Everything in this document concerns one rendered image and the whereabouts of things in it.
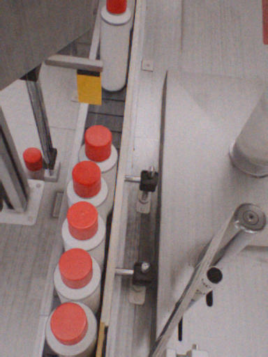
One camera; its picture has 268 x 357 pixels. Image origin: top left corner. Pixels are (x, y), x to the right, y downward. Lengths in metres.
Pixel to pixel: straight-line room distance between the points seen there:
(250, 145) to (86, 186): 0.33
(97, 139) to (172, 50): 0.54
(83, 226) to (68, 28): 0.22
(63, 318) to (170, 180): 0.36
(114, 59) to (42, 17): 0.49
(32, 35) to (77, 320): 0.25
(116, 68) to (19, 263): 0.39
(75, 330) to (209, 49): 0.76
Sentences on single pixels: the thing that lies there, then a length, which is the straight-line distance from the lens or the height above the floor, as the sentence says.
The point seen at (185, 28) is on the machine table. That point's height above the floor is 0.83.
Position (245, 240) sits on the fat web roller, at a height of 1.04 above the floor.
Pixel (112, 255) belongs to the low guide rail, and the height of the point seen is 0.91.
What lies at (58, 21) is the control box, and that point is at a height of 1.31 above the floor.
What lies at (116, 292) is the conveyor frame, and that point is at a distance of 0.58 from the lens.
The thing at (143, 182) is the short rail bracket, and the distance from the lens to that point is 0.60.
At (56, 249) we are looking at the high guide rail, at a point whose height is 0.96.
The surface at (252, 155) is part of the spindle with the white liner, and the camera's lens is 0.67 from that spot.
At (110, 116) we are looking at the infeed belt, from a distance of 0.73.
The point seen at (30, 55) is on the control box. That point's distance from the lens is 0.22.
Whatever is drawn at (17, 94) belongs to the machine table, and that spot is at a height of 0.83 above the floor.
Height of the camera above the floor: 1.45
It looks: 60 degrees down
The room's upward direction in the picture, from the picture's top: 10 degrees clockwise
